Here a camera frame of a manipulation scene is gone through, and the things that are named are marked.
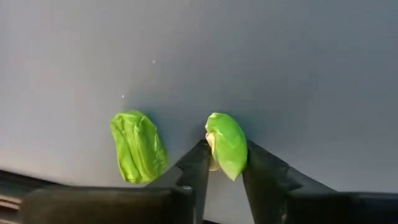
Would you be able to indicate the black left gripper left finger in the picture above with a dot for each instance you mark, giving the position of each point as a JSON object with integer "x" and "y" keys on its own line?
{"x": 183, "y": 193}

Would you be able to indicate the white and green bok choy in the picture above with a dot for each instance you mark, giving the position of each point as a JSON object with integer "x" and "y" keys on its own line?
{"x": 228, "y": 143}

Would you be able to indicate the green lettuce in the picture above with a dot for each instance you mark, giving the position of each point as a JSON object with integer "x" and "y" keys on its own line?
{"x": 138, "y": 146}

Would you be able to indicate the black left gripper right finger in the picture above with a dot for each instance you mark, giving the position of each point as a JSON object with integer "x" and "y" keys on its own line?
{"x": 273, "y": 193}

